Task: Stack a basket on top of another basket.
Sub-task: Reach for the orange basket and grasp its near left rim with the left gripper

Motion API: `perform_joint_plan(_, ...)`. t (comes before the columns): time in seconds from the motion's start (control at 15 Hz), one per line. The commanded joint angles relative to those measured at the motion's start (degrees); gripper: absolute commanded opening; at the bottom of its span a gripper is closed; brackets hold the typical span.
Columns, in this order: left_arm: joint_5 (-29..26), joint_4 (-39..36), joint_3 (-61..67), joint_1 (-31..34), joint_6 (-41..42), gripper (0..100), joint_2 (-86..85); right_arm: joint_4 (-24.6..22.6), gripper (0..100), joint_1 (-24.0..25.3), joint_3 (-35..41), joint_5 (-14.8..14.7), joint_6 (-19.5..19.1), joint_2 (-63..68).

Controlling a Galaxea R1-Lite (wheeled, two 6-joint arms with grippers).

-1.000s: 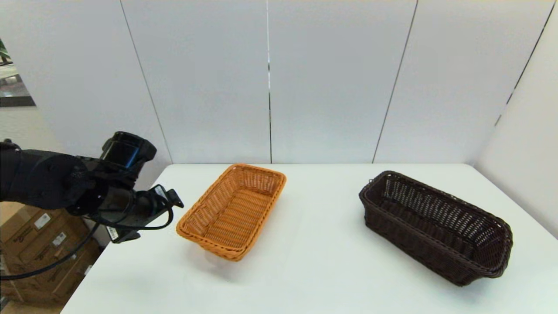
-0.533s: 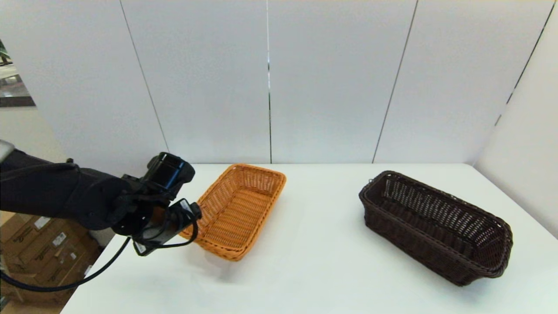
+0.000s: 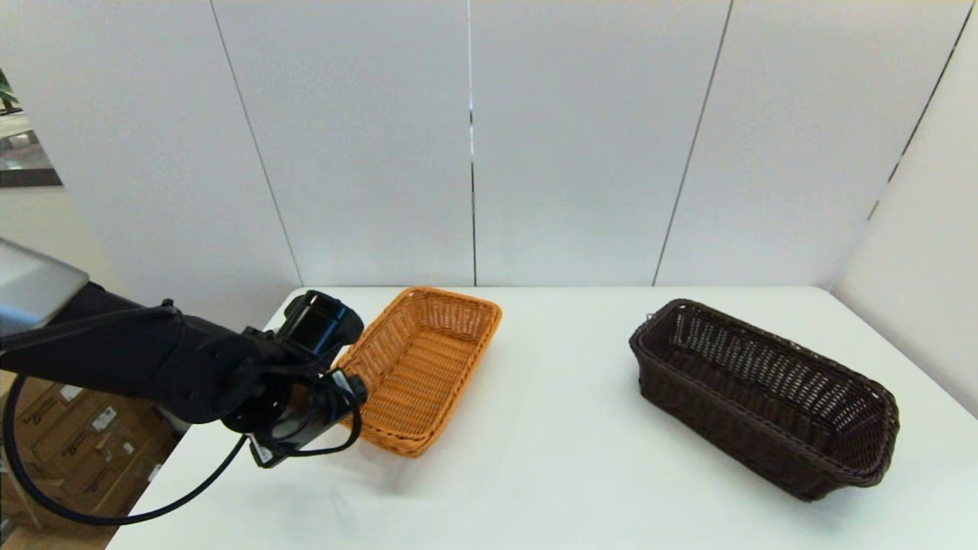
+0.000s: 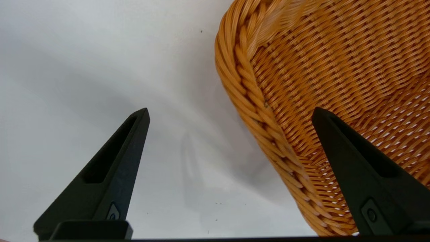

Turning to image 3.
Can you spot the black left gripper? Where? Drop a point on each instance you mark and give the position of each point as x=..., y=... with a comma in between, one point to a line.
x=298, y=428

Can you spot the orange wicker basket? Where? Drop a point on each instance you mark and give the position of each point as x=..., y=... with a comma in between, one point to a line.
x=416, y=367

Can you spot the dark brown wicker basket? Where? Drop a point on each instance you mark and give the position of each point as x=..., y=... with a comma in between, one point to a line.
x=733, y=428

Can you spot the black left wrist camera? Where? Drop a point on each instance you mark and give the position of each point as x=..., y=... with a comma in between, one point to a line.
x=317, y=325

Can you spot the green potted plant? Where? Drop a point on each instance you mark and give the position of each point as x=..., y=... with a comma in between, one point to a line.
x=6, y=92

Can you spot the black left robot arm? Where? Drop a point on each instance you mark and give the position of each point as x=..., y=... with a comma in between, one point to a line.
x=137, y=359

